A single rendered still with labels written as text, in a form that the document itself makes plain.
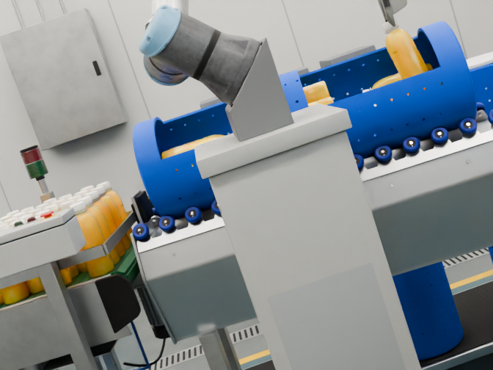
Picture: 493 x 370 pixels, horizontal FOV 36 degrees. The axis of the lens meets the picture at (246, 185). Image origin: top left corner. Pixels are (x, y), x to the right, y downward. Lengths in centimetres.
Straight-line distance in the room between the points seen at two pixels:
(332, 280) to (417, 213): 48
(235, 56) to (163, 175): 49
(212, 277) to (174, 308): 15
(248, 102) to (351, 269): 41
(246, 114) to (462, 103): 64
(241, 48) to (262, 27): 383
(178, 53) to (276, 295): 54
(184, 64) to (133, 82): 381
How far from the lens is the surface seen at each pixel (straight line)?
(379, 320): 164
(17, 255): 190
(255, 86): 157
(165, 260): 203
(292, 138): 152
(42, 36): 528
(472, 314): 296
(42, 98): 527
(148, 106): 542
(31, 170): 256
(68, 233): 185
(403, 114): 195
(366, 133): 195
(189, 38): 160
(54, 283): 192
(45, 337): 207
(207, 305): 209
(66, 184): 552
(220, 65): 159
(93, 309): 201
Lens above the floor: 132
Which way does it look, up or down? 9 degrees down
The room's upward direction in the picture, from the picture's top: 19 degrees counter-clockwise
